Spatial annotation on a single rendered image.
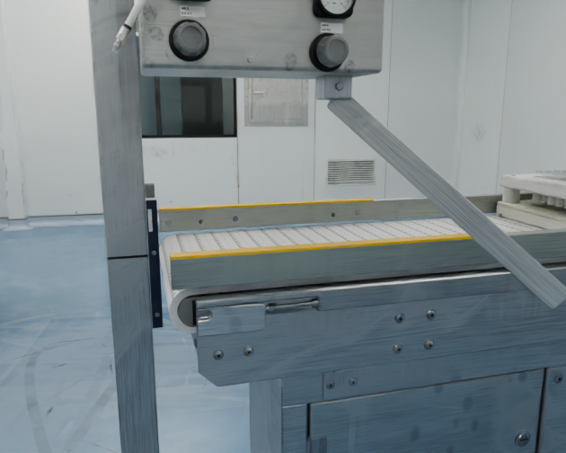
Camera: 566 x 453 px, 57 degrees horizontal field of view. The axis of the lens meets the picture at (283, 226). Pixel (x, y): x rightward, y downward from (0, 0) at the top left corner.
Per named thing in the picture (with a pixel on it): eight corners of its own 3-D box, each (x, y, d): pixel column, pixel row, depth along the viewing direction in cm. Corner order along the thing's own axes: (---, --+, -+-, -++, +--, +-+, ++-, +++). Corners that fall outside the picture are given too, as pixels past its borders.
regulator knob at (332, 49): (318, 69, 45) (318, 16, 44) (308, 71, 47) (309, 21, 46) (354, 70, 46) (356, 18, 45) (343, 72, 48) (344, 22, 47)
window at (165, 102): (98, 138, 517) (89, 13, 492) (98, 138, 518) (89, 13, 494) (236, 137, 548) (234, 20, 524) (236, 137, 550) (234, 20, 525)
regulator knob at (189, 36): (171, 57, 42) (168, -2, 41) (169, 61, 44) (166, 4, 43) (213, 59, 43) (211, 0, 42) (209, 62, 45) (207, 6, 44)
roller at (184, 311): (178, 330, 53) (176, 298, 52) (164, 261, 78) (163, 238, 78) (211, 326, 54) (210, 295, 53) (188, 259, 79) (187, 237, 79)
